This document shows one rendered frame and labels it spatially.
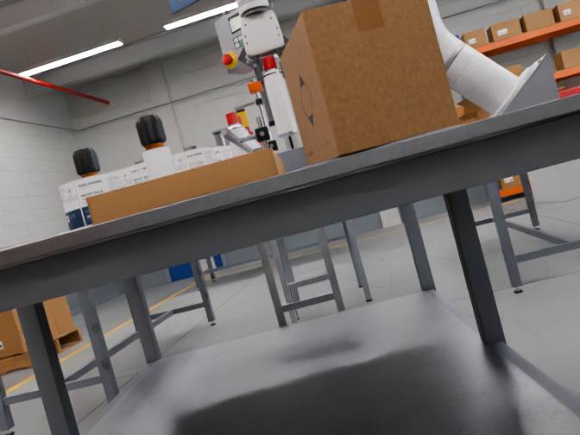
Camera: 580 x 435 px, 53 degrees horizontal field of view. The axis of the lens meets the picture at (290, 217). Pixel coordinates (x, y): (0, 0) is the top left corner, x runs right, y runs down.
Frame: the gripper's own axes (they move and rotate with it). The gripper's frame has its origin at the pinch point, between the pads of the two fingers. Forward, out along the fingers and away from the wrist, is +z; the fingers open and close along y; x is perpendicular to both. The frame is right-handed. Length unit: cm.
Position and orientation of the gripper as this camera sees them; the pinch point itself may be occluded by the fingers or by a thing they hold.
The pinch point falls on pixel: (272, 73)
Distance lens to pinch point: 152.1
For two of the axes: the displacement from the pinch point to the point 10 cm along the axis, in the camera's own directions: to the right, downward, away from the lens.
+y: -9.7, 2.5, 0.5
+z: 2.5, 9.7, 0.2
